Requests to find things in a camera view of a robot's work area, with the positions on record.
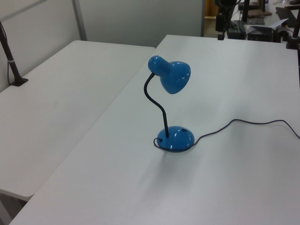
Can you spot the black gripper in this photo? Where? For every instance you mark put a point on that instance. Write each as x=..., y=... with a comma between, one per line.
x=225, y=5

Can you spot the blue gooseneck desk lamp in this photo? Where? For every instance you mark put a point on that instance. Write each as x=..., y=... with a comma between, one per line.
x=174, y=79

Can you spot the black electronic device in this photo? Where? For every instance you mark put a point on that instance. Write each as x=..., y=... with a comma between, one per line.
x=236, y=31

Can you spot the black background stand pole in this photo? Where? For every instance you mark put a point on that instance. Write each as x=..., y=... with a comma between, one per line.
x=246, y=10

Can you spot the black box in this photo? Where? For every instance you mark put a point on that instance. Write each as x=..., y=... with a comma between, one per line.
x=260, y=35

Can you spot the white paper sheet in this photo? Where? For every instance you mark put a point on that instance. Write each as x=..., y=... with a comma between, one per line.
x=274, y=24

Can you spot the dark brown board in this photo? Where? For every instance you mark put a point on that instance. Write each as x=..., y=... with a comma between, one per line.
x=287, y=15

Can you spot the white side table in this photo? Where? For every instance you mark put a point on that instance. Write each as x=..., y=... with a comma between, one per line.
x=70, y=93

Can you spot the black clamp camera mount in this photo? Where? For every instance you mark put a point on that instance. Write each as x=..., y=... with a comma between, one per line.
x=293, y=41

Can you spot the black camera pole with base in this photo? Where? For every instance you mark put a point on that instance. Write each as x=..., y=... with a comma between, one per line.
x=12, y=63

